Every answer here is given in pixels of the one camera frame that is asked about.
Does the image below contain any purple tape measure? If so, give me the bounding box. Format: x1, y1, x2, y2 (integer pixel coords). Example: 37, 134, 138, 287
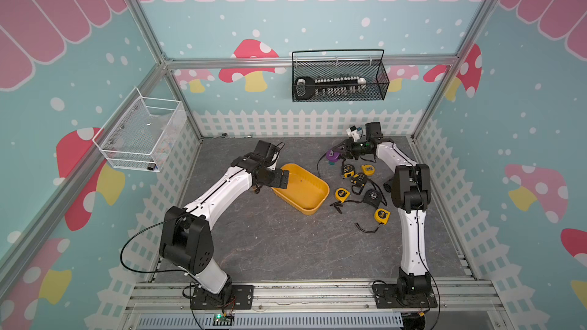
316, 150, 341, 177

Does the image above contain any black yellow round tape measure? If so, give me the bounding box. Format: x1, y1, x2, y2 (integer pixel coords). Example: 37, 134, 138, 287
341, 163, 356, 179

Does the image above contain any yellow plastic storage box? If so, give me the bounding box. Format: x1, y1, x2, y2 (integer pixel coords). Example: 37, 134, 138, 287
273, 163, 330, 215

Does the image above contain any yellow 2m tape measure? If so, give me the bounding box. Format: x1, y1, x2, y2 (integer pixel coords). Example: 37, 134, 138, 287
361, 164, 375, 177

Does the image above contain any black yellow clip tape measure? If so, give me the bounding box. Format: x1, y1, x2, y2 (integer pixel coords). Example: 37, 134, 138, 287
350, 173, 368, 195

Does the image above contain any black tape measure red label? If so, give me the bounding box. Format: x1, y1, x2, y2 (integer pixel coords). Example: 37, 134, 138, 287
362, 179, 388, 209

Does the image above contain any small yellow tape measure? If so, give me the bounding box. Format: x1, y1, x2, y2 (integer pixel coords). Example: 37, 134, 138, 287
355, 209, 390, 234

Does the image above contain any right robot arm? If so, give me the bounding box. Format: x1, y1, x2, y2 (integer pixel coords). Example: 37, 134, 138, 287
333, 122, 436, 307

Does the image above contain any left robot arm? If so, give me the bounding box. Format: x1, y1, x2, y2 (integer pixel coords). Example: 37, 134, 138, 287
130, 141, 289, 310

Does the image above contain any socket wrench set holder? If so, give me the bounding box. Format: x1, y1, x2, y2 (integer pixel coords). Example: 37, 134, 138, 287
292, 76, 367, 101

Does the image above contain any small electronics board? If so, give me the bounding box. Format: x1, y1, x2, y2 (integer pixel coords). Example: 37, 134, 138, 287
212, 314, 235, 326

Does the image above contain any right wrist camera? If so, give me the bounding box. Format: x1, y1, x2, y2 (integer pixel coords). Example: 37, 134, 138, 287
346, 126, 363, 142

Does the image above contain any black wire wall basket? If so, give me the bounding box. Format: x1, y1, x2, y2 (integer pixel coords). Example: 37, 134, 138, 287
291, 49, 390, 102

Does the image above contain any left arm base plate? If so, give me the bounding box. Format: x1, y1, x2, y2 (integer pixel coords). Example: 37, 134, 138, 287
187, 284, 255, 311

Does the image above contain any white wire wall basket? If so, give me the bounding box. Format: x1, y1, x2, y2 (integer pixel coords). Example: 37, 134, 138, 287
93, 88, 187, 172

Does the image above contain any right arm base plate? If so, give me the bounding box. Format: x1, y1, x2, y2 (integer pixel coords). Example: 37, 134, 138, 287
371, 281, 438, 312

